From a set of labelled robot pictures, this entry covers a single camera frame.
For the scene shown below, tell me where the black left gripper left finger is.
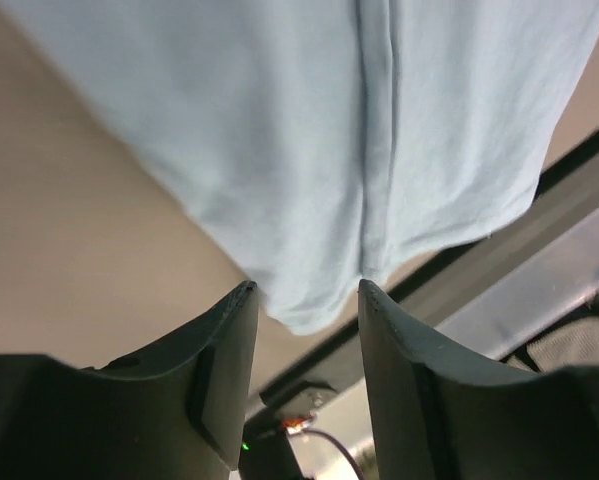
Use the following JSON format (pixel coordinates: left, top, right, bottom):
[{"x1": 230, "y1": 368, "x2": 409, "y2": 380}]
[{"x1": 0, "y1": 281, "x2": 258, "y2": 479}]

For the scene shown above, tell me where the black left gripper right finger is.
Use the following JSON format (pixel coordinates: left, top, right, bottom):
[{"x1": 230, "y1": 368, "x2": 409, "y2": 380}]
[{"x1": 358, "y1": 280, "x2": 599, "y2": 479}]

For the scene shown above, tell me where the blue grey t shirt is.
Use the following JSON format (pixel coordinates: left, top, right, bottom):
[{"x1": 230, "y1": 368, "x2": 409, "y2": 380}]
[{"x1": 0, "y1": 1, "x2": 599, "y2": 335}]

